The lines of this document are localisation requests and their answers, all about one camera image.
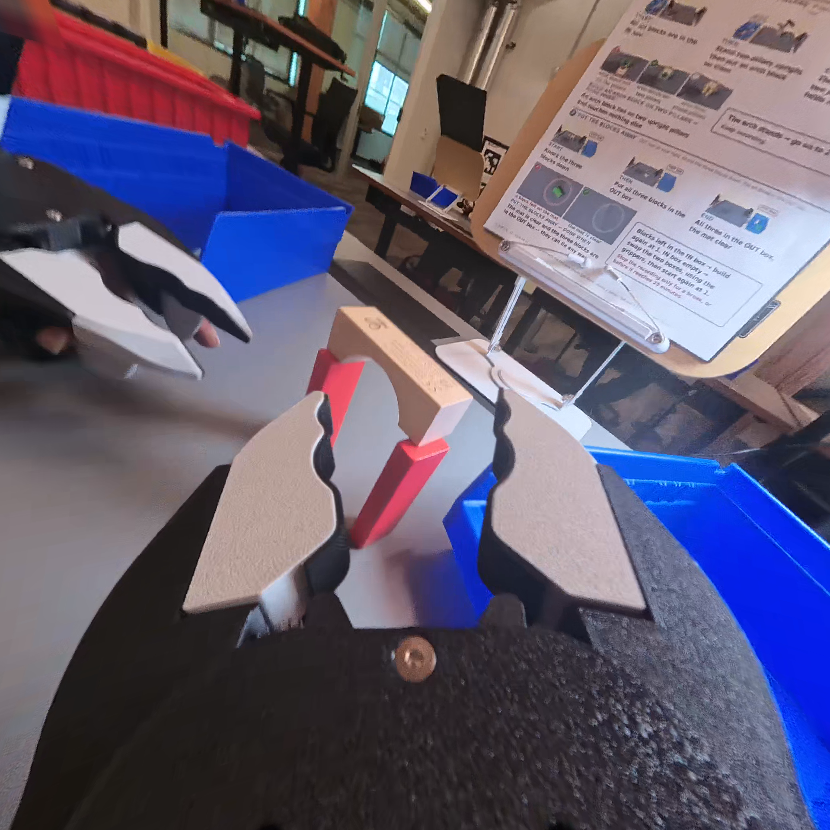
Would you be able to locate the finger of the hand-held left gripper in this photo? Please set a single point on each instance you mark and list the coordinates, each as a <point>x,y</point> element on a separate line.
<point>168,259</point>
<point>110,318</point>

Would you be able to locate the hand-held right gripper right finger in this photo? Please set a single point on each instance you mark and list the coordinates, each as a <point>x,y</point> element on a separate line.
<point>557,519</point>

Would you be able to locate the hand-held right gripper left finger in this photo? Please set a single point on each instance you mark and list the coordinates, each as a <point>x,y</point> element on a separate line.
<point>272,506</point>

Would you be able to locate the blue plastic bin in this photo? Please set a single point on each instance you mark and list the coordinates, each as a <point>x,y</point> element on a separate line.
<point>713,532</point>
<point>272,240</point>

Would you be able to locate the red rectangular wooden block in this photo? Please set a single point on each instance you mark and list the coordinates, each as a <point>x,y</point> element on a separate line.
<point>395,493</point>
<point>340,389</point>

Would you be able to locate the natural wooden arch block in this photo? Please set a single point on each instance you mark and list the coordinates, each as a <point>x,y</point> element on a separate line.
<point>402,363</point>

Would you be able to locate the person's left hand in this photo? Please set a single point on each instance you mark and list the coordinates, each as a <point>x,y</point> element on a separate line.
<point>207,336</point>

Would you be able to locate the red plastic crate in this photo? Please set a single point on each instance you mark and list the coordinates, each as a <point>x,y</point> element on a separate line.
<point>129,84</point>

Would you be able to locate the yellow plastic crate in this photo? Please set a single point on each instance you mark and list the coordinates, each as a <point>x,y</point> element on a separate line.
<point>172,57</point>

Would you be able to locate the white document stand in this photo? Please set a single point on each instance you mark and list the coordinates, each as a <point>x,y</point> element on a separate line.
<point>467,363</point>

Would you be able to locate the dark standing desk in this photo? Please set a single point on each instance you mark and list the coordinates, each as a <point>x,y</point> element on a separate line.
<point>306,117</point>

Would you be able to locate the black office chair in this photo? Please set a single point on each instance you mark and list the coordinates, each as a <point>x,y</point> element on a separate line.
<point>334,117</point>

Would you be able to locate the wooden table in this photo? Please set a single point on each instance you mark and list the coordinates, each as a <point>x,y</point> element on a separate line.
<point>389,188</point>

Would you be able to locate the small blue bin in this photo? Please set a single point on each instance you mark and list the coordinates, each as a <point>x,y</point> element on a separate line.
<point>423,185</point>
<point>446,198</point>

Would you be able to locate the cardboard box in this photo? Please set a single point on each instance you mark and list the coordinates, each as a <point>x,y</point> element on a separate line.
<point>454,168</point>

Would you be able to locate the black monitor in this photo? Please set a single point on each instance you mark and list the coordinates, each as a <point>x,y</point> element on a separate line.
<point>460,110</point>

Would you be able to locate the black white tag sign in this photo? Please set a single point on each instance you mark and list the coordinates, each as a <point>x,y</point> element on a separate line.
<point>494,155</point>

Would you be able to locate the wooden backing board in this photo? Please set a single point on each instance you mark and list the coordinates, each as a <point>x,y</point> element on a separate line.
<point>507,165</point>

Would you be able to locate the printed instruction sheet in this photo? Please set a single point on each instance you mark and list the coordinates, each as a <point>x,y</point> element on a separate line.
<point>681,162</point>

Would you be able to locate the silver duct pipe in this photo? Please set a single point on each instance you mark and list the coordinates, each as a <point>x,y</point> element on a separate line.
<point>486,39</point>

